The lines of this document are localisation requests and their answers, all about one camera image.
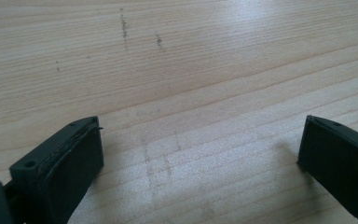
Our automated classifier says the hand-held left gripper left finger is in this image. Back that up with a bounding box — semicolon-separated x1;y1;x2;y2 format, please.
8;116;105;224

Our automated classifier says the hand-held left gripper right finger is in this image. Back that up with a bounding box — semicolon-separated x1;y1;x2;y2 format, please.
296;114;358;224

